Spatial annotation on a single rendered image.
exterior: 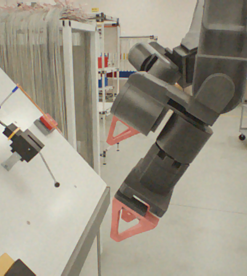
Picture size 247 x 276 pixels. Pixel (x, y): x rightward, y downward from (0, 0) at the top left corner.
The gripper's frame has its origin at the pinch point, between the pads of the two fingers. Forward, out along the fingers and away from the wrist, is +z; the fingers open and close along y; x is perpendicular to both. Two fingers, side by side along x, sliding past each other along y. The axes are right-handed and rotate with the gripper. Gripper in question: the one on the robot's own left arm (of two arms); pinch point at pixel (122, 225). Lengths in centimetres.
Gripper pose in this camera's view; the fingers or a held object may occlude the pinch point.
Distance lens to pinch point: 47.2
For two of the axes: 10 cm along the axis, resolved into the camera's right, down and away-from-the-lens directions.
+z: -4.7, 7.9, 3.8
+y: -2.8, 2.7, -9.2
